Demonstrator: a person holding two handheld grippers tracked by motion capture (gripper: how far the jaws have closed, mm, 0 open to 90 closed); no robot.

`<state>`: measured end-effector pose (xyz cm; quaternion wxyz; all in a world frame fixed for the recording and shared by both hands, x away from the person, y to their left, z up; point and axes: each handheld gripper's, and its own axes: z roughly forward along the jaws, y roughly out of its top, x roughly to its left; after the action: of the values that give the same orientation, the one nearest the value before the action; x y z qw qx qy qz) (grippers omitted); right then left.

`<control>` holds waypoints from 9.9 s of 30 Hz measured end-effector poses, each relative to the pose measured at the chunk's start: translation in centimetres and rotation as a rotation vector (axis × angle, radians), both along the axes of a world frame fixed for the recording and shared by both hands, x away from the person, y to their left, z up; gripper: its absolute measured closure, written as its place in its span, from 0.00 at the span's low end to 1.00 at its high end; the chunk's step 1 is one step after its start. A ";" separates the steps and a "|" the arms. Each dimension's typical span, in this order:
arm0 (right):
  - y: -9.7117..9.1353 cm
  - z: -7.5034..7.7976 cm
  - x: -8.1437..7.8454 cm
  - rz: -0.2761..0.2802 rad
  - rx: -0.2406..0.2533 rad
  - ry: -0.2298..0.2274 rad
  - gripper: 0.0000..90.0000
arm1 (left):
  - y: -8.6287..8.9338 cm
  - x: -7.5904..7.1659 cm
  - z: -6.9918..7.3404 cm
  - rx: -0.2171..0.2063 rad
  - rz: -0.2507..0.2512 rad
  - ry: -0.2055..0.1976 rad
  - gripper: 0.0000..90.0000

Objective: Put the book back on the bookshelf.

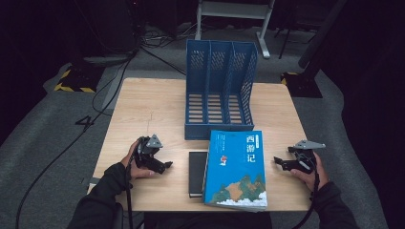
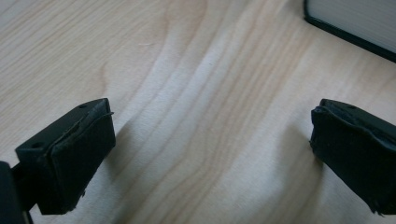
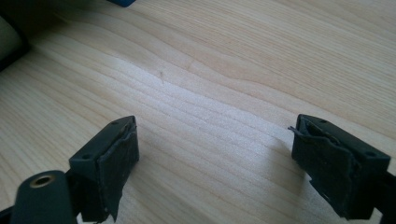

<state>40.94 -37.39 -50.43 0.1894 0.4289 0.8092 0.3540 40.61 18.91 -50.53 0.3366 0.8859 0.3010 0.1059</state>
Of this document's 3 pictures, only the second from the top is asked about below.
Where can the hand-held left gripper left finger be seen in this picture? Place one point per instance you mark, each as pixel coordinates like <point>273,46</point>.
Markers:
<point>71,161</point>

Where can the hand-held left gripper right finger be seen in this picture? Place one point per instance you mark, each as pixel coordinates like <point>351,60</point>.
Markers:
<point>351,155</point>

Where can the thick black hardcover book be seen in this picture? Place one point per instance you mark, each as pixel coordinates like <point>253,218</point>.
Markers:
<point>358,21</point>

